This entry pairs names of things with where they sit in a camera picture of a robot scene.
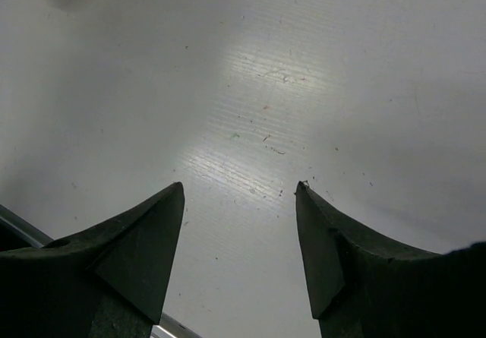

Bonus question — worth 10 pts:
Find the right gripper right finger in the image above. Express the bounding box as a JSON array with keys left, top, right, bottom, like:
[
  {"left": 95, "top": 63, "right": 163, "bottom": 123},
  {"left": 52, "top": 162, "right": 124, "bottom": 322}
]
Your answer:
[{"left": 295, "top": 182, "right": 485, "bottom": 337}]

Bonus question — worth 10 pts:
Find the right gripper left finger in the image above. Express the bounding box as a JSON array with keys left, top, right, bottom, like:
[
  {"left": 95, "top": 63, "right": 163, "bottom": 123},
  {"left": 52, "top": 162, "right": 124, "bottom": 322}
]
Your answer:
[{"left": 0, "top": 181, "right": 186, "bottom": 338}]

